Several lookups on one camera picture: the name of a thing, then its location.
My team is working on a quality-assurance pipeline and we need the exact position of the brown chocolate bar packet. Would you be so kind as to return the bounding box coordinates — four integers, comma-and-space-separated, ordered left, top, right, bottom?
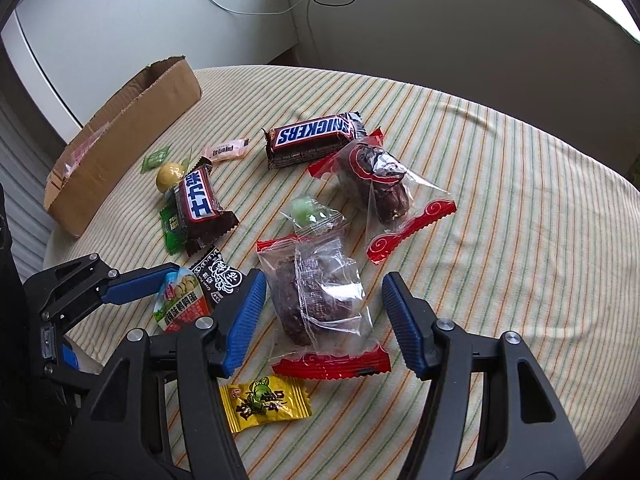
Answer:
172, 157, 240, 256
263, 111, 369, 170

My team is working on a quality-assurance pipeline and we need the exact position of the green ball candy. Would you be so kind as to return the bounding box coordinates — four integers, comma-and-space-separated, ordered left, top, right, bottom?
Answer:
287, 196, 347, 236

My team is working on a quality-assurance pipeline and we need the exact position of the red green egg snack packet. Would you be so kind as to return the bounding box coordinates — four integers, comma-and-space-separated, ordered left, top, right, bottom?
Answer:
152, 267, 213, 335

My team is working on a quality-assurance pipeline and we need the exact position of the sliced bread packet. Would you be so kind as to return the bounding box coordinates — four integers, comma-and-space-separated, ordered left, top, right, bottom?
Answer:
64, 119, 115, 182

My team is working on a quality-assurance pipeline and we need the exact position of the striped tablecloth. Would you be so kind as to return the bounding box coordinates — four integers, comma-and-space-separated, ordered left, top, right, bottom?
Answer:
42, 65, 640, 480

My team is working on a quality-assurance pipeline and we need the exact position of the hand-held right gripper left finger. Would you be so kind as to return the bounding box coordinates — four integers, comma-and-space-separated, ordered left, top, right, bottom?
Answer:
75, 269, 268, 480

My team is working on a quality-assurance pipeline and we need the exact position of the pink candy packet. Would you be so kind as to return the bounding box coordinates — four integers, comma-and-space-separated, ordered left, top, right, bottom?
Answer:
202, 137, 254, 165

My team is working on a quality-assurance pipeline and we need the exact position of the brown cardboard box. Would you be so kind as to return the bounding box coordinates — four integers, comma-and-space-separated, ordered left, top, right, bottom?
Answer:
44, 56, 203, 239

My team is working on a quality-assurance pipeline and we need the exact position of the black cable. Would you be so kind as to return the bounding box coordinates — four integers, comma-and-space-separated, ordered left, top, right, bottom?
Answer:
305, 0, 366, 68

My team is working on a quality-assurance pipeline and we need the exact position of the small green candy packet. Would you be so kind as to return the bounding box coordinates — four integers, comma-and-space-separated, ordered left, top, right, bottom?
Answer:
141, 146, 172, 173

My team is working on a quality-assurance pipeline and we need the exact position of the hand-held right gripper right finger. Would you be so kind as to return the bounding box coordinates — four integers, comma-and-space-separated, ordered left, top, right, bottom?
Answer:
381, 271, 588, 480

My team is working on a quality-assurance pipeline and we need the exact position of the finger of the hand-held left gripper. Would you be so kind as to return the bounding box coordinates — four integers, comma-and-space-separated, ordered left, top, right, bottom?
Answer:
21, 254, 180, 323
47, 355, 116, 411

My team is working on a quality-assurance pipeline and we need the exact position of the yellow candy packet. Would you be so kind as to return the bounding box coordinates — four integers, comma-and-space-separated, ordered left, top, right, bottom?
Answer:
219, 375, 312, 435

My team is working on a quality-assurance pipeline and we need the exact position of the white cabinet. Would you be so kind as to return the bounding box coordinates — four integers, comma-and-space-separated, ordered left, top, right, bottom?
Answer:
0, 0, 306, 146

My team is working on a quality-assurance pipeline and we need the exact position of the yellow round candy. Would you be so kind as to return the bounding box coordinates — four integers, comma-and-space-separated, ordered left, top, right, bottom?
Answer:
155, 157, 192, 194

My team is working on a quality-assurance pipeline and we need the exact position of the brown cake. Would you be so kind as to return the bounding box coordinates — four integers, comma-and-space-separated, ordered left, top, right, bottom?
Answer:
306, 129, 457, 265
256, 232, 392, 381

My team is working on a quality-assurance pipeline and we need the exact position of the black white snack packet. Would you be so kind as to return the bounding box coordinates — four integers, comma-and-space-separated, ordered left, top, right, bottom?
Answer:
189, 245, 251, 311

